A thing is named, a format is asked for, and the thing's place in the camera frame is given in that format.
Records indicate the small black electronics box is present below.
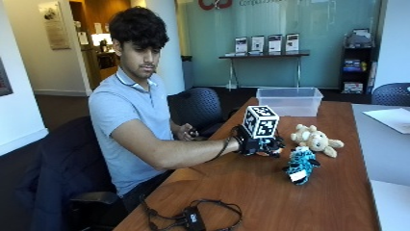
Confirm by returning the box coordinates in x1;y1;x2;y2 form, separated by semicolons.
182;206;207;231

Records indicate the small orange black soft toy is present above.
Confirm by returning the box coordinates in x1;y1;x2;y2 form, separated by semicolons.
264;143;287;159

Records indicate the black glove cable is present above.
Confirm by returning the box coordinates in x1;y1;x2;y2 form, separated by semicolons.
207;125;240;164

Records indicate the blue perforated chair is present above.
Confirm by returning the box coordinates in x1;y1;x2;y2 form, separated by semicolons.
370;82;410;108
166;87;226;139

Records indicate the dark jacket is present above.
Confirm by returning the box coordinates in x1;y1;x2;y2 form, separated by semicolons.
12;115;121;231

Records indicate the white marker cube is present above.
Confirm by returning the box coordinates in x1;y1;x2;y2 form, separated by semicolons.
240;105;280;140

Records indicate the clear plastic bin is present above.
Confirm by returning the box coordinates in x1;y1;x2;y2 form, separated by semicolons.
255;87;324;117

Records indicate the beige teddy soft toy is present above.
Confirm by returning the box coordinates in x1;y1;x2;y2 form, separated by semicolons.
290;123;346;159

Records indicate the standing brochure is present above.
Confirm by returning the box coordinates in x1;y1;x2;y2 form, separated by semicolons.
284;32;300;53
233;36;250;55
266;34;284;54
250;35;266;54

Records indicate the teal striped soft toy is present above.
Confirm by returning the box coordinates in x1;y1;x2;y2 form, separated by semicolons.
282;145;322;186

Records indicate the the person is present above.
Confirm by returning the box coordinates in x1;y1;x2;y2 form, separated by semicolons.
86;6;240;213

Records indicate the grey table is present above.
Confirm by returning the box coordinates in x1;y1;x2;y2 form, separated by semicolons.
350;103;410;231

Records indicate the black office chair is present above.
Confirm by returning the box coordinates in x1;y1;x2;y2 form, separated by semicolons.
67;191;129;231

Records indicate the black shelf unit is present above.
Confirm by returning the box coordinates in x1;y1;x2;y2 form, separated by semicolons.
338;28;379;95

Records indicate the framed wall picture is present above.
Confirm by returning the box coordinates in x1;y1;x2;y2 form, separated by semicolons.
0;57;14;97

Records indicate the black looped cable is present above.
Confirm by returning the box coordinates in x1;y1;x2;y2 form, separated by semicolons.
138;195;244;231

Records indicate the white paper sheet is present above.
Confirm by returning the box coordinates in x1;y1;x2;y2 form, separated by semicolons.
360;107;410;135

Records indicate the narrow console table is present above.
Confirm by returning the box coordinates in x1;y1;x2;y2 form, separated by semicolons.
218;50;311;90

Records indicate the wall poster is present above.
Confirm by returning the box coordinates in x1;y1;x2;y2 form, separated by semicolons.
37;1;71;51

